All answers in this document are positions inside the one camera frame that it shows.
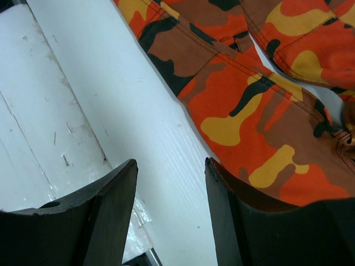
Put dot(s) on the orange camouflage trousers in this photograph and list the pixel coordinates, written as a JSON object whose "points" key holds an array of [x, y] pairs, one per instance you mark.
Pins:
{"points": [[269, 86]]}

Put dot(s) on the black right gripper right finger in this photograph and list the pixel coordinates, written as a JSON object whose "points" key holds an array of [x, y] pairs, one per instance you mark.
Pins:
{"points": [[252, 228]]}

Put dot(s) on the aluminium side rail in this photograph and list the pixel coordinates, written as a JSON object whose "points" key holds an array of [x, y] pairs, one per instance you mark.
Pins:
{"points": [[149, 258]]}

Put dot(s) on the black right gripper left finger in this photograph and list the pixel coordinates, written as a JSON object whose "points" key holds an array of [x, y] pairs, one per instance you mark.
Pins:
{"points": [[86, 227]]}

